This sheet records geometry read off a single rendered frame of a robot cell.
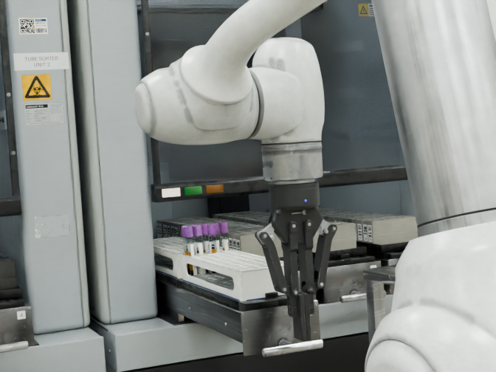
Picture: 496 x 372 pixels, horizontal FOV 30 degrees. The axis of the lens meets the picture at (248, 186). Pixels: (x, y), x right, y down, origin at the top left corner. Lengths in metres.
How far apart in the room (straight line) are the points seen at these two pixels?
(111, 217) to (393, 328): 1.09
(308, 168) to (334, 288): 0.57
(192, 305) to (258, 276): 0.21
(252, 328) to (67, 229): 0.47
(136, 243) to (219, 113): 0.61
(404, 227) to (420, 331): 1.29
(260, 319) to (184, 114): 0.39
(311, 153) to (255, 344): 0.32
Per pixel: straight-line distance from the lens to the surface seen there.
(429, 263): 0.78
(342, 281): 1.88
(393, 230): 2.02
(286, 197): 1.35
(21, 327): 1.68
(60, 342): 1.70
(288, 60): 1.33
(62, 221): 1.76
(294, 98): 1.32
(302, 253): 1.40
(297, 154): 1.34
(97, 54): 1.79
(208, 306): 1.58
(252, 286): 1.49
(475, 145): 0.80
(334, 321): 1.88
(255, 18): 1.18
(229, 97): 1.23
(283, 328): 1.48
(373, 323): 1.73
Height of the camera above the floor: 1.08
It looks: 3 degrees down
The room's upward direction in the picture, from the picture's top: 4 degrees counter-clockwise
